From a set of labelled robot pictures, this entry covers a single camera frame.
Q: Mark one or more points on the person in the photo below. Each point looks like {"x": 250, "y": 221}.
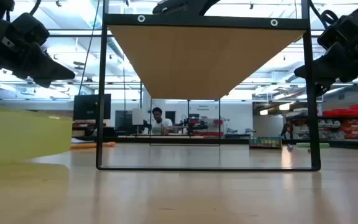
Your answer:
{"x": 160, "y": 124}
{"x": 286, "y": 130}

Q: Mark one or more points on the yellow-green translucent pencil box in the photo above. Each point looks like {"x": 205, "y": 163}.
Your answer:
{"x": 17, "y": 133}

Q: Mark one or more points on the orange marker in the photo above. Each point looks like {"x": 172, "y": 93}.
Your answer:
{"x": 85, "y": 145}

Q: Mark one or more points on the black metal table frame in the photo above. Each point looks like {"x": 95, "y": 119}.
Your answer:
{"x": 228, "y": 140}

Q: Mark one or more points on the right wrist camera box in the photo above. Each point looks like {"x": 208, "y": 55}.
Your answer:
{"x": 337, "y": 32}

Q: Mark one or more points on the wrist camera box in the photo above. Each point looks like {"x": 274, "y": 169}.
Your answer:
{"x": 31, "y": 29}
{"x": 337, "y": 32}

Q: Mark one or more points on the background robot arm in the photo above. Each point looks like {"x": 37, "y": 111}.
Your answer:
{"x": 194, "y": 126}

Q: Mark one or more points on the shelving with red bins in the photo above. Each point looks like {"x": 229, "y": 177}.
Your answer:
{"x": 353, "y": 124}

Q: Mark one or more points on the black monitor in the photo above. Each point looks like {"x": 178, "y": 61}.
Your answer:
{"x": 92, "y": 107}
{"x": 123, "y": 119}

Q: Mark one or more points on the wooden riser shelf black legs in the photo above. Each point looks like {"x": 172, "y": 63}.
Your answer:
{"x": 197, "y": 62}

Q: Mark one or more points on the white board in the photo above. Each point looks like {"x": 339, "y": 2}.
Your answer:
{"x": 138, "y": 116}

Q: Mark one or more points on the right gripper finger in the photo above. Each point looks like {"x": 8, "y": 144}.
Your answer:
{"x": 334, "y": 67}
{"x": 324, "y": 88}

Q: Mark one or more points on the red eraser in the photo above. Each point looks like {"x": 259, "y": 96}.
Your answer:
{"x": 111, "y": 144}

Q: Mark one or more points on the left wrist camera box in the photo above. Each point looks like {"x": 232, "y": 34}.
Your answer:
{"x": 31, "y": 29}

